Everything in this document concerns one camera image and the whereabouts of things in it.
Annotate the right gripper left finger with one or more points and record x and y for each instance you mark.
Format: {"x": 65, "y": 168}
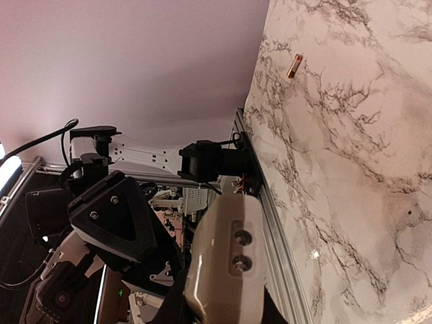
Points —
{"x": 114, "y": 220}

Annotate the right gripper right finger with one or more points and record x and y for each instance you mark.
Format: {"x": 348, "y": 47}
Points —
{"x": 175, "y": 310}

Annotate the white remote control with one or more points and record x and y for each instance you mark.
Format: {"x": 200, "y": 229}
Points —
{"x": 225, "y": 280}

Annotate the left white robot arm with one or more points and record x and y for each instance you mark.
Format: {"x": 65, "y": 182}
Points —
{"x": 71, "y": 263}

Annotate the gold AAA battery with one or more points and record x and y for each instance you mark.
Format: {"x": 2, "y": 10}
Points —
{"x": 294, "y": 66}

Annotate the front aluminium rail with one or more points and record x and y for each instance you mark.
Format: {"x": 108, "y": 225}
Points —
{"x": 281, "y": 275}

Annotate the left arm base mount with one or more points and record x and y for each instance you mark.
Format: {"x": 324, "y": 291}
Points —
{"x": 251, "y": 180}

